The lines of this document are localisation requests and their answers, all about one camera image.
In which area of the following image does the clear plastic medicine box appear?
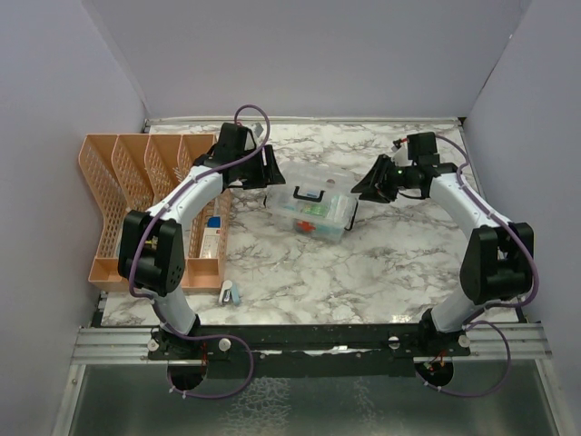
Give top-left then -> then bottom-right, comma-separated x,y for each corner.
263,183 -> 359,243

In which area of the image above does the white teal thermometer case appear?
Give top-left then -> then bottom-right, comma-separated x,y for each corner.
218,280 -> 241,306

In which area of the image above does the white gauze pouch blue print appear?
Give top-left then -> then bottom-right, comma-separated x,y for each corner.
199,215 -> 222,259

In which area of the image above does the small green packet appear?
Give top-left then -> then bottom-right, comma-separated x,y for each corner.
301,204 -> 328,218

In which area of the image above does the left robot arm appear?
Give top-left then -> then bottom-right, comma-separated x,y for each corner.
117,123 -> 285,359

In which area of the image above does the clear box lid black handle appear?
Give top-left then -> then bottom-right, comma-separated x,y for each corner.
264,161 -> 358,232

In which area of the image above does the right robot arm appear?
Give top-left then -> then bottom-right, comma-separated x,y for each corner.
351,132 -> 540,355

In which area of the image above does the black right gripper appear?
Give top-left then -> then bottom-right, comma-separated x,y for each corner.
353,154 -> 418,203

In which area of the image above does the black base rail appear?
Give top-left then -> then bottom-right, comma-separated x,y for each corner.
148,323 -> 469,379

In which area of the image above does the orange plastic file organizer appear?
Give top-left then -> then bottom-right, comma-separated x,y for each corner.
78,134 -> 231,294

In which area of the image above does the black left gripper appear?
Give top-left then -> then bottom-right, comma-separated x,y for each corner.
235,144 -> 284,190

